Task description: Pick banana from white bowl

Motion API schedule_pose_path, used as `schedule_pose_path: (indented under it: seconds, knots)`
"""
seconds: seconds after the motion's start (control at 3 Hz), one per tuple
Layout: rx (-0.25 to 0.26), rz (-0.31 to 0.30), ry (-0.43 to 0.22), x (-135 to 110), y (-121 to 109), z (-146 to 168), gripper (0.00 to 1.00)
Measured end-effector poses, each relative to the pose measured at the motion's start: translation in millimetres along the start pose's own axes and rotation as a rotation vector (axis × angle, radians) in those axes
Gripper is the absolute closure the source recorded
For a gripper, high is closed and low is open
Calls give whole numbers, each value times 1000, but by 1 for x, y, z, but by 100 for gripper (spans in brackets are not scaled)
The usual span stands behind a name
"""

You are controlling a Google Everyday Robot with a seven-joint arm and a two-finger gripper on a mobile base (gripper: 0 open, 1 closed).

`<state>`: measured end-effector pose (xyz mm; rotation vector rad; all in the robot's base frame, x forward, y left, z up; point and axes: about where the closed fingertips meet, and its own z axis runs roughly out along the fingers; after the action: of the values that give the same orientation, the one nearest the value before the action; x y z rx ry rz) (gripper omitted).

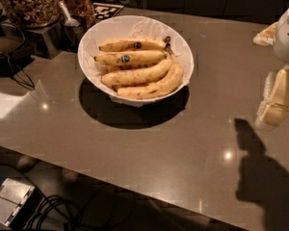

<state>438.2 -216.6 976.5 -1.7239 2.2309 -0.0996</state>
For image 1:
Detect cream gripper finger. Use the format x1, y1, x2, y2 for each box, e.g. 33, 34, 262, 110
253, 22, 277, 46
255, 64, 289, 131

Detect front curved banana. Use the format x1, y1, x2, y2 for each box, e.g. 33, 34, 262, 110
117, 47, 184, 100

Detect white bowl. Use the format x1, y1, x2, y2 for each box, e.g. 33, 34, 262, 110
77, 15, 194, 107

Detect black white marker tag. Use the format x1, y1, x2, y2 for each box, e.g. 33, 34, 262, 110
93, 3, 123, 20

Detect glass jar with scoop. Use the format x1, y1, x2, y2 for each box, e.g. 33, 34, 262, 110
65, 0, 95, 29

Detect white plastic scoop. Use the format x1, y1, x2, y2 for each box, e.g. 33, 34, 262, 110
57, 0, 80, 27

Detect metal stand block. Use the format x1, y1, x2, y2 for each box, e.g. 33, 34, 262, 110
24, 20, 85, 59

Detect glass jar of nuts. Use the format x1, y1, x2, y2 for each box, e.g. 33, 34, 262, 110
1, 0, 60, 29

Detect black device on left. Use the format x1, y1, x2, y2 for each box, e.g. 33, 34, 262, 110
0, 22, 35, 90

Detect grey box on floor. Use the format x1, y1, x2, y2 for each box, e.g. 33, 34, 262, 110
0, 178, 36, 229

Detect black floor cables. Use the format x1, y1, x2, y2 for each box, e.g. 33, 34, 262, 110
22, 194, 119, 231

